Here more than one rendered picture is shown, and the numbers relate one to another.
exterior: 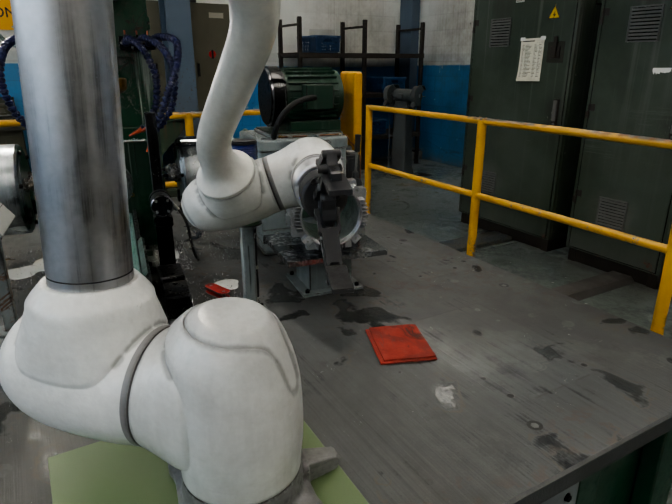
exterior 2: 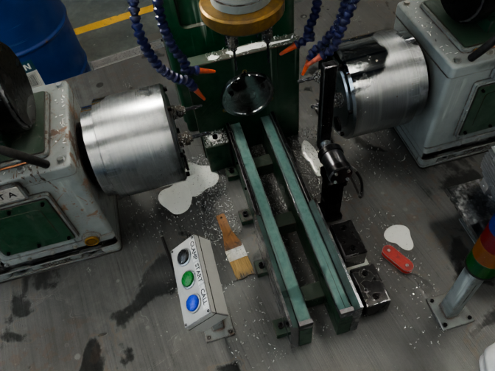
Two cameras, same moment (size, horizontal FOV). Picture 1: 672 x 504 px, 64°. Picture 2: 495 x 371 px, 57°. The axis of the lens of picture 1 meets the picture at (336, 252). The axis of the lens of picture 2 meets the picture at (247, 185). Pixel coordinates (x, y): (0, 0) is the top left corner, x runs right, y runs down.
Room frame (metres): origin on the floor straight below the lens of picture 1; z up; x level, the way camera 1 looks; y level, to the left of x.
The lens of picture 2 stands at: (0.74, 0.53, 1.87)
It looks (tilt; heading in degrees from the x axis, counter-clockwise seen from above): 53 degrees down; 13
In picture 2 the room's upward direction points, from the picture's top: 8 degrees counter-clockwise
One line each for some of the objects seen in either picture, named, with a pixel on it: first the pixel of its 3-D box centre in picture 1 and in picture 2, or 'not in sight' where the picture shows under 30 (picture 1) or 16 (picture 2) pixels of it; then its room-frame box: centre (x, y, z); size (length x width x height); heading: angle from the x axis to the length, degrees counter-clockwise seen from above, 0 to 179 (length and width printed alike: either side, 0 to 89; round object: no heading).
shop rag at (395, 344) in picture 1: (399, 342); not in sight; (1.03, -0.14, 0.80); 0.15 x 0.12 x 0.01; 9
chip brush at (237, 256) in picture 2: not in sight; (232, 244); (1.32, 0.73, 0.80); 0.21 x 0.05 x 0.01; 28
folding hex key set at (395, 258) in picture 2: (217, 291); (397, 259); (1.30, 0.31, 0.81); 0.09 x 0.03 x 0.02; 47
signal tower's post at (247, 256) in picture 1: (248, 232); (478, 270); (1.18, 0.20, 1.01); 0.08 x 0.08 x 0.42; 22
